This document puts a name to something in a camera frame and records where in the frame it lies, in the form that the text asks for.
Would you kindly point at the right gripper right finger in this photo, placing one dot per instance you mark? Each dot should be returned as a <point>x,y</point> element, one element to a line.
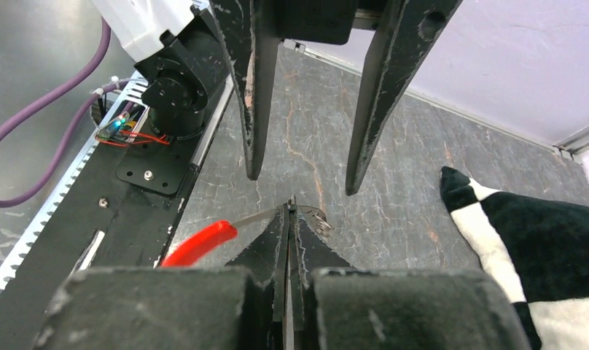
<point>314,270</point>

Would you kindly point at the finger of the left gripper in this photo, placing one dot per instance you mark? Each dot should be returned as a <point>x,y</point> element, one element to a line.
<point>250,42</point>
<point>404,37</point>

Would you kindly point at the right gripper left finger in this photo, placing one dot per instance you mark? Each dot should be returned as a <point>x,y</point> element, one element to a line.
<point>262,323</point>

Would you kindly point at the metal keyring with red handle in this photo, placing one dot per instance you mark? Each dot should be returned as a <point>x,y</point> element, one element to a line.
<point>208,239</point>

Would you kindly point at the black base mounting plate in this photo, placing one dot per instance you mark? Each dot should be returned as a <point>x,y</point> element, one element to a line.
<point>123,210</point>

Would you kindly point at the black white checkered pillow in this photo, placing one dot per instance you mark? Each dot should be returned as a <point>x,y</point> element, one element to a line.
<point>536,250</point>

